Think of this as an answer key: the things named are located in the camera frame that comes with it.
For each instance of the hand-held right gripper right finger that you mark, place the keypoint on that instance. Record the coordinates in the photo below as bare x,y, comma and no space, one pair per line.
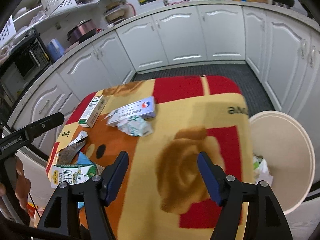
208,180

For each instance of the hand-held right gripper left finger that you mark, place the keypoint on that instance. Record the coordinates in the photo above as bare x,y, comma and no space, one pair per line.
116,177

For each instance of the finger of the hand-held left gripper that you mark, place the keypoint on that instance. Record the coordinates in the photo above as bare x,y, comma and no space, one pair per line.
47,123

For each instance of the orange patterned snack bag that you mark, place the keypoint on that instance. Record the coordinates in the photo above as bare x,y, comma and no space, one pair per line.
70,152

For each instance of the green white milk carton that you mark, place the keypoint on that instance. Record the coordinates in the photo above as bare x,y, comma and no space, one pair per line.
72,175

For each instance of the green white carton box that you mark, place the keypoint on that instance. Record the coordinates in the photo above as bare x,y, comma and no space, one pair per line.
93,112

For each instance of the green white wrapper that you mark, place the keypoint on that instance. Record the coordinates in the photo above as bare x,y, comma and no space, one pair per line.
135,127

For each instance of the white tissue pack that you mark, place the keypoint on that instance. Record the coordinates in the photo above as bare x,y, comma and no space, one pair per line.
262,170

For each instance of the white blue medicine box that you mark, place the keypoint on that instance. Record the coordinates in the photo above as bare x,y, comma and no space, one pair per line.
135,110

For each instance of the cream plastic bin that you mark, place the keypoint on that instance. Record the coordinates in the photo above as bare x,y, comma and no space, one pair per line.
282,140

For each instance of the person's left hand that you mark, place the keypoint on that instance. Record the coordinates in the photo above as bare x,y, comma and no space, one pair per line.
21,180

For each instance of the black microwave oven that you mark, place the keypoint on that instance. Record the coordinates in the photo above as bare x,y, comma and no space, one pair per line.
25,60

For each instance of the printed rose blanket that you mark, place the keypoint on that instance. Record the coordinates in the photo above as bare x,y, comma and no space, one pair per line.
175,120

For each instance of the blue water jug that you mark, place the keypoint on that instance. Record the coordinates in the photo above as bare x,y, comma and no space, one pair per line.
53,50

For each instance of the pink electric cooking pot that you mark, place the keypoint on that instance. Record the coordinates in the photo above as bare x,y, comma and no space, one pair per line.
82,31

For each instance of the checkered board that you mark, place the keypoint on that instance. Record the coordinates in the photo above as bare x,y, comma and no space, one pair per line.
7,28

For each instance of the dark ribbed floor mat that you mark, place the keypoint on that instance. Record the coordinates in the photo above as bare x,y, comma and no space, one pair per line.
225,71

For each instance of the rack with stacked bowls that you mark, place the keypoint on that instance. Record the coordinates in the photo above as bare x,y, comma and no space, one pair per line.
115,12

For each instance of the white tray red rim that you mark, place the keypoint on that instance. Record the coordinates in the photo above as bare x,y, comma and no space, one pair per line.
131,8

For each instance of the white kitchen cabinets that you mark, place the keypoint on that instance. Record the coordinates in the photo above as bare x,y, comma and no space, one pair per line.
182,35

